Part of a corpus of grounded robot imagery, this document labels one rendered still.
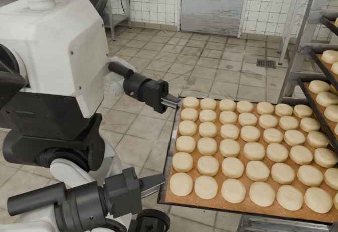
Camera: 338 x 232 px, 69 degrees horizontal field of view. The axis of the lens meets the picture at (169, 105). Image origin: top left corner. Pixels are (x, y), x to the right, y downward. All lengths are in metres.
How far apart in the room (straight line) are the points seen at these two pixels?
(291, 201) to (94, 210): 0.39
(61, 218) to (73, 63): 0.29
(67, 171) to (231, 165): 0.44
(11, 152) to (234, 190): 0.64
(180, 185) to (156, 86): 0.35
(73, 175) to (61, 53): 0.38
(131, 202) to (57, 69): 0.30
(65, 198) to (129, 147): 1.63
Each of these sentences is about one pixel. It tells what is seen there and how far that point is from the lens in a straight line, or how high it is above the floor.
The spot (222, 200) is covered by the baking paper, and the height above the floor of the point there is 1.04.
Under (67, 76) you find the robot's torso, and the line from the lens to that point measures 0.52.
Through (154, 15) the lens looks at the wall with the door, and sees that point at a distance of 4.62.
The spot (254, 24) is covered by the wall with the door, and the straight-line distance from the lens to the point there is 4.33.
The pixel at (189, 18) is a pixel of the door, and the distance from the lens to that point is 4.47.
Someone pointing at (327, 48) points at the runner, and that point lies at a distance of 0.83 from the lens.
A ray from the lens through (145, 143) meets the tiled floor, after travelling 2.15.
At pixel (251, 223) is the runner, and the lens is 1.41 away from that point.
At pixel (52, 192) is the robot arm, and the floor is 1.11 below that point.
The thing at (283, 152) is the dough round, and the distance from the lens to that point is 0.67.
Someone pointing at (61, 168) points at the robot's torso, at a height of 0.97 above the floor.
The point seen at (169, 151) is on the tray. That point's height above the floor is 1.04.
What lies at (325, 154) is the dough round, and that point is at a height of 1.06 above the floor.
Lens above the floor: 1.51
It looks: 36 degrees down
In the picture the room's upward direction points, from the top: straight up
